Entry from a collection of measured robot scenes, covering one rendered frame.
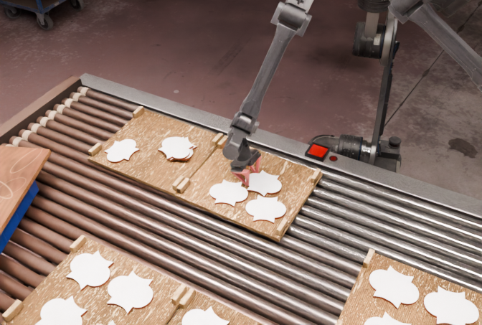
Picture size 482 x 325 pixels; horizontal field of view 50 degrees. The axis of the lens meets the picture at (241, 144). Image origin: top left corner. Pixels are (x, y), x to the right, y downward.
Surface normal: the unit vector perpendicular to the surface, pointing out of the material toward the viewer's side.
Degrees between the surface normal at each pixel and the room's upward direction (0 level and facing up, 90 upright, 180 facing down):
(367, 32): 90
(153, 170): 0
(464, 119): 0
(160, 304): 0
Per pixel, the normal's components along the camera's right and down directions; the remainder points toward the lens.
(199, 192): -0.04, -0.76
